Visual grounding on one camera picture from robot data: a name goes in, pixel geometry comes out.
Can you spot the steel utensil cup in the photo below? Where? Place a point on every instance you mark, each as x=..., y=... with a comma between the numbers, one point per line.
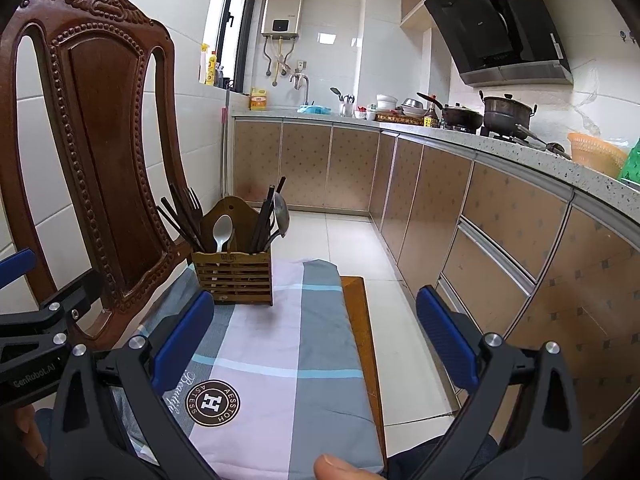
x=346, y=109

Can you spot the woven tray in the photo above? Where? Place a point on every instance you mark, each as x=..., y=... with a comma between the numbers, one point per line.
x=400, y=119

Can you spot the person's left hand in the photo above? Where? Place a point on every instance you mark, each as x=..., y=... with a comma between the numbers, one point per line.
x=24, y=427

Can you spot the carved brown wooden chair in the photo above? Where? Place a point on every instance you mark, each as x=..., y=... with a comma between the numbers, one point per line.
x=110, y=160

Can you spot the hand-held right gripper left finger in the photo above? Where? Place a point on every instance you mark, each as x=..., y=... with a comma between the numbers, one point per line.
x=182, y=340

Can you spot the yellow bottle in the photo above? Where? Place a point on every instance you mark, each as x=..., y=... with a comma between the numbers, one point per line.
x=213, y=70

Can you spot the steel basin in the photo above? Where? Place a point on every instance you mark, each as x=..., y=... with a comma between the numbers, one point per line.
x=414, y=109

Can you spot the person's right hand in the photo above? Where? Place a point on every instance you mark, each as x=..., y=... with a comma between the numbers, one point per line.
x=347, y=469

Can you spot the large steel spoon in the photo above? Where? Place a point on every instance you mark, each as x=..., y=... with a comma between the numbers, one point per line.
x=281, y=215

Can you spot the dark sauce bottle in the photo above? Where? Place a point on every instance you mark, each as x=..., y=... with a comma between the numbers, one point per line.
x=431, y=115

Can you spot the dark framed window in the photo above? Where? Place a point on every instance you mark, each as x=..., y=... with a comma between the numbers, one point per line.
x=240, y=30

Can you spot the slatted wooden utensil holder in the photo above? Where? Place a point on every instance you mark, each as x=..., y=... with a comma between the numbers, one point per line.
x=235, y=275

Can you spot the water heater pipes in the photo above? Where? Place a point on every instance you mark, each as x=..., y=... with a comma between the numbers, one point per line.
x=280, y=60

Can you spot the black wok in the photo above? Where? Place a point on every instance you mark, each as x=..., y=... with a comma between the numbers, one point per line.
x=460, y=116

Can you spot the green plastic bag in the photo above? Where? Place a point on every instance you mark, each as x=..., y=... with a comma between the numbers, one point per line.
x=631, y=162

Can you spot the steel ladle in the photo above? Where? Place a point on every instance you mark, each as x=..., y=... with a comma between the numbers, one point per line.
x=542, y=142

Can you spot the row of wall hooks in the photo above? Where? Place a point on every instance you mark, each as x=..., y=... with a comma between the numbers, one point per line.
x=627, y=36

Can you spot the light blue cloth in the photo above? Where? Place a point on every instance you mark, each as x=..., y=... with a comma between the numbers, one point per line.
x=315, y=109

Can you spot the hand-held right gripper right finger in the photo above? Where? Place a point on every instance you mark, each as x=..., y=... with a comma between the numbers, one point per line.
x=445, y=337

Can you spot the dark stockpot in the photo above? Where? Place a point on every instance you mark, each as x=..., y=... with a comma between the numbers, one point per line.
x=507, y=112

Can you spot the bundle of black chopsticks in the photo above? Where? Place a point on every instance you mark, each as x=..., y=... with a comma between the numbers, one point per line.
x=262, y=225

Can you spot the silver wall water heater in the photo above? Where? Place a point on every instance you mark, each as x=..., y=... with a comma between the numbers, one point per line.
x=282, y=12

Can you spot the yellow oil jug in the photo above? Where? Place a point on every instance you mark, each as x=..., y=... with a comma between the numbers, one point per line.
x=259, y=100

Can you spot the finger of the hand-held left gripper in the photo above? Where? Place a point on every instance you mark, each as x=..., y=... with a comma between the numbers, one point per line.
x=70, y=305
x=17, y=265

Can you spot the person's leg in jeans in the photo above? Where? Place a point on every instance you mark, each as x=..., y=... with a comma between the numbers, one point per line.
x=440, y=460

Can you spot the speckled kitchen countertop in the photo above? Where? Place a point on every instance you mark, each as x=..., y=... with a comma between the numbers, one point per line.
x=525, y=160

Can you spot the stack of white bowls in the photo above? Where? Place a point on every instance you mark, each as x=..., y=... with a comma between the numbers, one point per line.
x=386, y=104

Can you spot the pink grey checked cloth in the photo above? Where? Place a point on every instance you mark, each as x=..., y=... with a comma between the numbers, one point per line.
x=280, y=340

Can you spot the black slanted range hood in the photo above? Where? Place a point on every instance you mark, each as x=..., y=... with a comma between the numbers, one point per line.
x=500, y=20

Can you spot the orange plastic basket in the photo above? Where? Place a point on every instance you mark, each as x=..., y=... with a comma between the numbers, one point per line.
x=597, y=155

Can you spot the steel kitchen faucet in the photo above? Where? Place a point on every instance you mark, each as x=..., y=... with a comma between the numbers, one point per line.
x=299, y=82

